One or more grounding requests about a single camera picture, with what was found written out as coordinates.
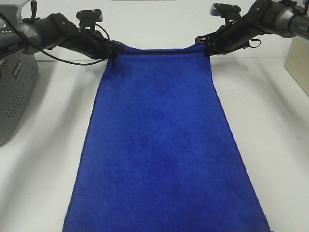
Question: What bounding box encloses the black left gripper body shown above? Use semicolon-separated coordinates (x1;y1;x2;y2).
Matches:
40;13;125;60

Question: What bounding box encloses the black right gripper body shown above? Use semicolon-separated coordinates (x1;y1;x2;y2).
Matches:
195;0;281;56

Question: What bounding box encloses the blue microfibre towel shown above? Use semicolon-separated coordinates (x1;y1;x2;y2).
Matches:
62;45;270;232

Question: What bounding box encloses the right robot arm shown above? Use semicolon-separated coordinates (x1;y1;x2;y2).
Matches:
195;0;309;56

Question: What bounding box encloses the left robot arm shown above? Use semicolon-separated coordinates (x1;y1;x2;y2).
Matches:
0;0;125;63

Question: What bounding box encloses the beige box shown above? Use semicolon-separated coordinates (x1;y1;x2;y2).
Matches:
284;36;309;96

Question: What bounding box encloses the grey perforated plastic basket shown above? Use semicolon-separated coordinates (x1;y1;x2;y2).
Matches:
0;4;39;146

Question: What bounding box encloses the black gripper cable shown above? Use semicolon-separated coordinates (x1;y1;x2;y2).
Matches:
248;37;262;48

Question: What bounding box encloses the left camera cable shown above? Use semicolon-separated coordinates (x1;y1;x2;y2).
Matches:
0;0;114;66

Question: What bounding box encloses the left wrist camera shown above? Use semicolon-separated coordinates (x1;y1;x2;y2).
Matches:
75;9;103;31

